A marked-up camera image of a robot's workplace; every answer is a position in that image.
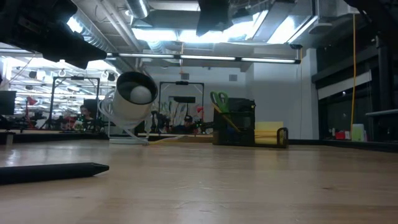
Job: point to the yellow sticky note pad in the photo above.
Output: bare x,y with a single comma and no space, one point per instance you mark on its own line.
269,132

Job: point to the black aluminium table frame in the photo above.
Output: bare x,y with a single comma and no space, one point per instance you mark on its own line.
62,137

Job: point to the black monitor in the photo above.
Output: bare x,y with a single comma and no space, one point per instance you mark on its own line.
7,102

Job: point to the silver ventilation duct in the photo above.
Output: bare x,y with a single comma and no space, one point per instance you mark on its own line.
138,7

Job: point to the black pen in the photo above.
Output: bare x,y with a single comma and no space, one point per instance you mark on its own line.
46,172

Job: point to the black robot station frame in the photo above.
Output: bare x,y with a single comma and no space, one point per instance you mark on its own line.
182,82
76,77

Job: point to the white round cup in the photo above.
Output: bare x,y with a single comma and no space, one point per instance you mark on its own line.
127,109

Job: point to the red box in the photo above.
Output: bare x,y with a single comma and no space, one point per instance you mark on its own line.
340,135

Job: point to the black mesh desk organizer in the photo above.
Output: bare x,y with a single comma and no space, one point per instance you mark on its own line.
236,124

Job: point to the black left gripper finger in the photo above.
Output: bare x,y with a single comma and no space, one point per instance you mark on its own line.
77,49

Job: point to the white green box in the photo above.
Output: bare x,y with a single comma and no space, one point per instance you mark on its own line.
358,133

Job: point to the linear ceiling light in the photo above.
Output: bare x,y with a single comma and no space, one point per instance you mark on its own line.
205,57

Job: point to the black upright panel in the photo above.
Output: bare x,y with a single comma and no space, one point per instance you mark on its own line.
92,102

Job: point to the yellow pencil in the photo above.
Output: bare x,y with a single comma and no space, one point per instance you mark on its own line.
228,119

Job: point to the person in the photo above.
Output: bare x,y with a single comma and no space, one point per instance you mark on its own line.
188,123
84,116

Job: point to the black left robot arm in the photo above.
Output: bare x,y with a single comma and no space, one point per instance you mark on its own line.
3,18

